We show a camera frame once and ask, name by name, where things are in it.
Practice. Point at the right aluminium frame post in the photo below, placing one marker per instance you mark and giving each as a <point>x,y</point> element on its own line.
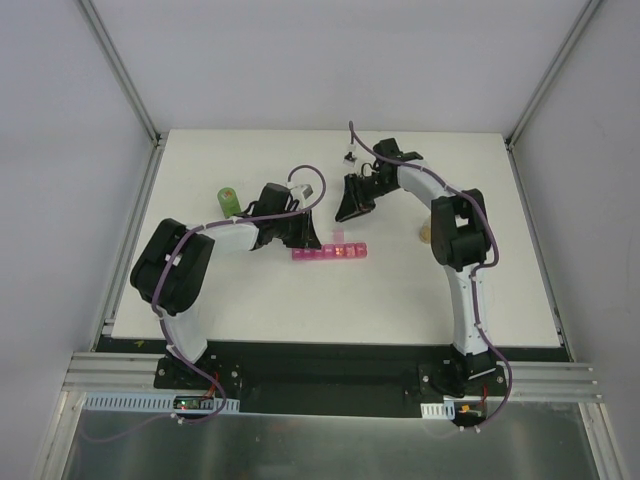
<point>576,32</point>

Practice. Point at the left aluminium frame post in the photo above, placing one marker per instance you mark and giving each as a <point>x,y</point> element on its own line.
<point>109,50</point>

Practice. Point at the pink weekly pill organizer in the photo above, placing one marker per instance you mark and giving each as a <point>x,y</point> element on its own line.
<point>337,249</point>

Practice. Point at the green cylindrical bottle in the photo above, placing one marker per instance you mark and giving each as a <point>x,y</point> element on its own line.
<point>228,202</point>

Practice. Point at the left white cable duct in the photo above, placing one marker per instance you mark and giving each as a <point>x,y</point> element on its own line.
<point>159,403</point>

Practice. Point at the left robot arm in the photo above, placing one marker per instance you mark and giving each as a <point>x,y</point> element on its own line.
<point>170,272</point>

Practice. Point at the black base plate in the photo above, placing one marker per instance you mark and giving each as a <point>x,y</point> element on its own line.
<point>386,381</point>

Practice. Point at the right white cable duct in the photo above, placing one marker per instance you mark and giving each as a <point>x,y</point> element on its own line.
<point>438,411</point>

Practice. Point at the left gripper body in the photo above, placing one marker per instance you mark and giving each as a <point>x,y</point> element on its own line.
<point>304,228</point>

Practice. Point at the clear pill bottle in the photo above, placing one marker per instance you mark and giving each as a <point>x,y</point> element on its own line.
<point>425,233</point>

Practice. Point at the aluminium frame post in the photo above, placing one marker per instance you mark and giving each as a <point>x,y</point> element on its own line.
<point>576,32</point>
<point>109,50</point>

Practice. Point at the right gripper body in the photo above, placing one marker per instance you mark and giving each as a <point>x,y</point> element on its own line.
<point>357,191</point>

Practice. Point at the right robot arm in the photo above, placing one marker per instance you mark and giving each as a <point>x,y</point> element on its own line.
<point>460,241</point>

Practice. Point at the white cable duct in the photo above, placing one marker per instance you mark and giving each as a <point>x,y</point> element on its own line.
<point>438,411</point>
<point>159,403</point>

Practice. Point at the left aluminium rail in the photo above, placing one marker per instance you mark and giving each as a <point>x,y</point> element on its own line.
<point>117,372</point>

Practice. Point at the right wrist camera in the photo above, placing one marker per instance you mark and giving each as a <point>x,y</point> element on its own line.
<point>350,159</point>

